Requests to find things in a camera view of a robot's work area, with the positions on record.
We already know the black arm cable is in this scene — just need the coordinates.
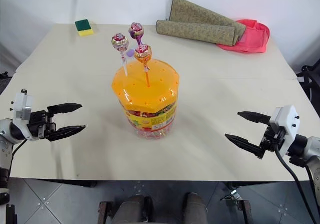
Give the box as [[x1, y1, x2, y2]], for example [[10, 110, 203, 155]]
[[273, 142, 320, 224], [10, 138, 27, 159]]

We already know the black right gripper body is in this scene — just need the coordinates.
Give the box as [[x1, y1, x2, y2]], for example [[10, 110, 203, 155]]
[[258, 122, 286, 156]]

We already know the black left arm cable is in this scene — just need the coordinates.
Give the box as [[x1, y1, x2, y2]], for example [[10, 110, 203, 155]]
[[10, 138, 27, 159]]

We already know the green and yellow sponge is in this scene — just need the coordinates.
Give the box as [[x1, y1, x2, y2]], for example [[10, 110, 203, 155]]
[[74, 19, 95, 37]]

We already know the dark rounded right shape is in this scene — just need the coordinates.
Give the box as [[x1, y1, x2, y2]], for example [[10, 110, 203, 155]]
[[181, 192, 209, 224]]

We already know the black equipment at edge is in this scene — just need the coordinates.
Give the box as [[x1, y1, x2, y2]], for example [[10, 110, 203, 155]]
[[296, 57, 320, 109]]

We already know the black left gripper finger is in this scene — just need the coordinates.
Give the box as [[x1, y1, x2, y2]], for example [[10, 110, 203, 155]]
[[46, 125, 87, 142], [46, 103, 83, 116]]

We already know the rolled olive-green mat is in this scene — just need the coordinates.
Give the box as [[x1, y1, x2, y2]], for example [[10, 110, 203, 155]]
[[155, 0, 247, 47]]

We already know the rusty bracket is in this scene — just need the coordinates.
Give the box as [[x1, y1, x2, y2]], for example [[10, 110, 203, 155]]
[[97, 200, 114, 224], [225, 188, 252, 224]]

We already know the pink plastic bag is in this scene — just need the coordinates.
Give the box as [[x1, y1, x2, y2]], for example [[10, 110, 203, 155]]
[[216, 19, 271, 54]]

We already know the rusty right bracket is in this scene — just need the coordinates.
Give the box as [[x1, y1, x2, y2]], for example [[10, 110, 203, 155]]
[[225, 188, 252, 224]]

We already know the rusty left bracket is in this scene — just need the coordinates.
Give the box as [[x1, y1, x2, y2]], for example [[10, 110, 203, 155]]
[[97, 200, 114, 224]]

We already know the pink-wrapped white-stick lollipop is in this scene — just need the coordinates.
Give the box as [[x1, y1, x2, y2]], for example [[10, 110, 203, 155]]
[[111, 33, 130, 76]]

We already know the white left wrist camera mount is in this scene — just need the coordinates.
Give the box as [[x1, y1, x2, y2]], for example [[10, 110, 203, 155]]
[[9, 89, 35, 136]]

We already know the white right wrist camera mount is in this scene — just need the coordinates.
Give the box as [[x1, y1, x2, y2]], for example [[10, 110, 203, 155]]
[[268, 105, 300, 157]]

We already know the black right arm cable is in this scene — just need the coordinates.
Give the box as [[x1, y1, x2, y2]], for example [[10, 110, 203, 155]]
[[273, 142, 320, 224]]

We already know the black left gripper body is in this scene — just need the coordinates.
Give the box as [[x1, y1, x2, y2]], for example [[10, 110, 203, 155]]
[[26, 110, 57, 141]]

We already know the dark rounded shape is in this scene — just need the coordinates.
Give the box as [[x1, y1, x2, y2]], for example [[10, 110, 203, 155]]
[[111, 194, 154, 224], [181, 192, 209, 224]]

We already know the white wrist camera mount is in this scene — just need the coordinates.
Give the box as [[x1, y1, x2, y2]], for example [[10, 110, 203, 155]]
[[268, 105, 300, 157], [9, 89, 35, 136]]

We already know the orange-wrapped lollipop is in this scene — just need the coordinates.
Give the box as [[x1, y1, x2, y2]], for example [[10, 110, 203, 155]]
[[133, 44, 153, 88]]

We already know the purple-wrapped lollipop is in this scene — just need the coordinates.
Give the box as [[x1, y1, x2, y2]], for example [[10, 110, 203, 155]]
[[128, 22, 145, 47]]

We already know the dark rounded left shape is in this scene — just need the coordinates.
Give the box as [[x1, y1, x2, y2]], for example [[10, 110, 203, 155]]
[[111, 194, 154, 224]]

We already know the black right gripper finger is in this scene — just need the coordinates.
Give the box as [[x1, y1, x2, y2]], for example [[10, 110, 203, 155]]
[[224, 133, 266, 160], [236, 111, 272, 125]]

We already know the orange-lidded lollipop jar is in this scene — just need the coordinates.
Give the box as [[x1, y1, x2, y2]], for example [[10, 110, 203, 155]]
[[110, 58, 181, 140]]

